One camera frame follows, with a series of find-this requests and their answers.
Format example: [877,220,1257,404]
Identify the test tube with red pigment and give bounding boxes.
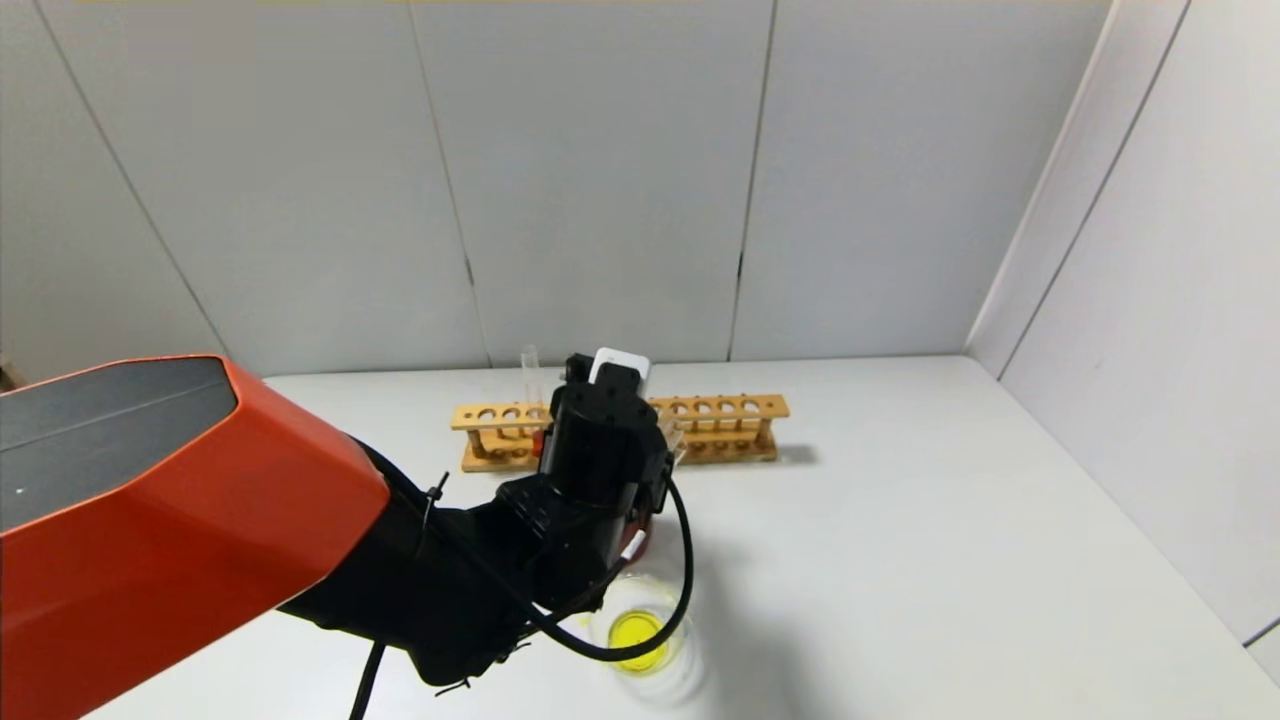
[521,346,549,457]

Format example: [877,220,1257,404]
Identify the wooden test tube rack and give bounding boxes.
[451,394,790,473]

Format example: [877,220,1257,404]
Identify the clear glass beaker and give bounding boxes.
[588,572,709,701]

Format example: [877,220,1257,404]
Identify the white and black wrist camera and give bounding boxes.
[588,347,653,393]

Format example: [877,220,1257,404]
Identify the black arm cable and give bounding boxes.
[348,478,697,720]

